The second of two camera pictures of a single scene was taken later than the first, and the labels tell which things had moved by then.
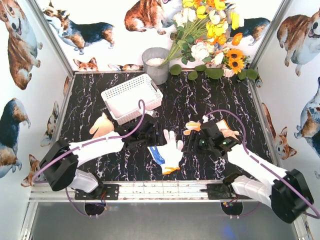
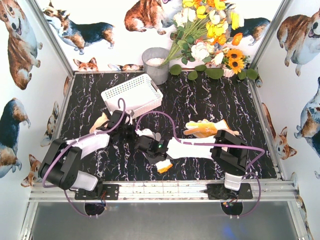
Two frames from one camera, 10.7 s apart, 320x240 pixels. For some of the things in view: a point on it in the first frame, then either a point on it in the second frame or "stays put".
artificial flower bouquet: x=209 y=31 stays put
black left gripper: x=155 y=133 to x=127 y=128
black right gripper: x=192 y=139 to x=152 y=156
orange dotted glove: x=190 y=125 stays put
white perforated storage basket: x=130 y=101 stays put
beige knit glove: x=103 y=125 stays put
